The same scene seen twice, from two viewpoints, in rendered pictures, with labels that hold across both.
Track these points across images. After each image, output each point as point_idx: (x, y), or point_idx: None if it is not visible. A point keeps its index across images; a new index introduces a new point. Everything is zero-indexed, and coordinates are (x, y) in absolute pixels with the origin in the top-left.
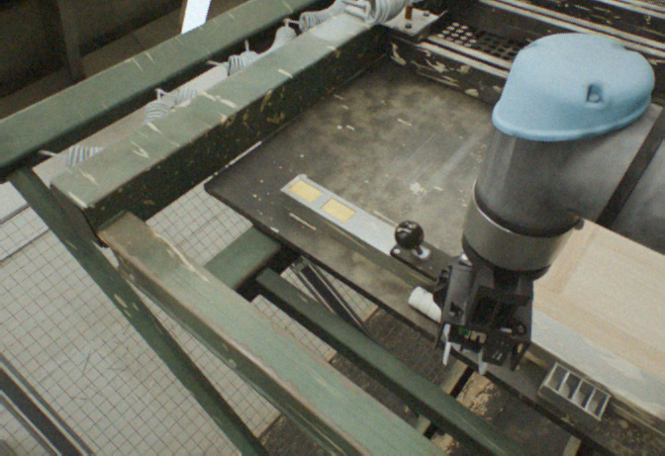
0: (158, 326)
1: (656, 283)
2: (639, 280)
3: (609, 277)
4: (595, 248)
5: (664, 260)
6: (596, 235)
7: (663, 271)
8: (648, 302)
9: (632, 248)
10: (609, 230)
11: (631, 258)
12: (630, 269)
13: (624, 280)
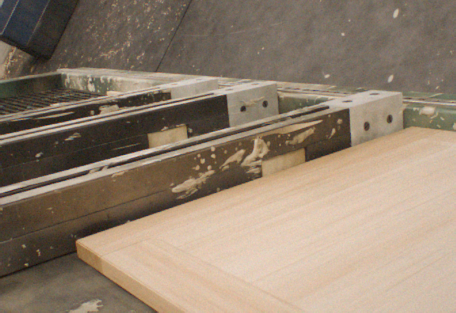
0: None
1: (401, 265)
2: (395, 278)
3: (390, 307)
4: (313, 305)
5: (349, 248)
6: (279, 297)
7: (373, 254)
8: (447, 282)
9: (319, 268)
10: (271, 281)
11: (343, 274)
12: (369, 281)
13: (397, 292)
